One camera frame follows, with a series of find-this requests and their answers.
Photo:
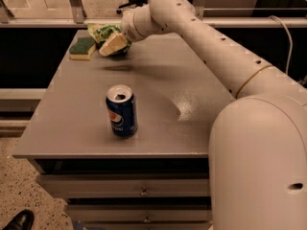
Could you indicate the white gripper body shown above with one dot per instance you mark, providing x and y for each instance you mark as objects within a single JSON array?
[{"x": 129, "y": 27}]

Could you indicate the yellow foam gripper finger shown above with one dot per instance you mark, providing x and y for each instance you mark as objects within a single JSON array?
[{"x": 115, "y": 43}]

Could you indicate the green rice chip bag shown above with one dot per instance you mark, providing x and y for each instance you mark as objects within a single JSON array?
[{"x": 101, "y": 32}]

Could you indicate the green and yellow sponge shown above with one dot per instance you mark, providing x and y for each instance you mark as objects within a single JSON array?
[{"x": 83, "y": 48}]

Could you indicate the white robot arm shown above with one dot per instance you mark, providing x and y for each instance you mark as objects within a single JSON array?
[{"x": 258, "y": 143}]

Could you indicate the blue Pepsi can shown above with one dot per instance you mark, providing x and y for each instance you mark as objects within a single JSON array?
[{"x": 121, "y": 107}]

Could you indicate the top grey drawer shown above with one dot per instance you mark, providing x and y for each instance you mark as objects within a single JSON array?
[{"x": 124, "y": 185}]

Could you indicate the grey drawer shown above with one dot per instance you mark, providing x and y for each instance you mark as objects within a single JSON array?
[
  {"x": 139, "y": 213},
  {"x": 124, "y": 185}
]

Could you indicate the black leather shoe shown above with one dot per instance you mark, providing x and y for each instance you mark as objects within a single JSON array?
[{"x": 24, "y": 220}]

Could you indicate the metal railing frame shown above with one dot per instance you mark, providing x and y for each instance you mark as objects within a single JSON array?
[{"x": 71, "y": 12}]

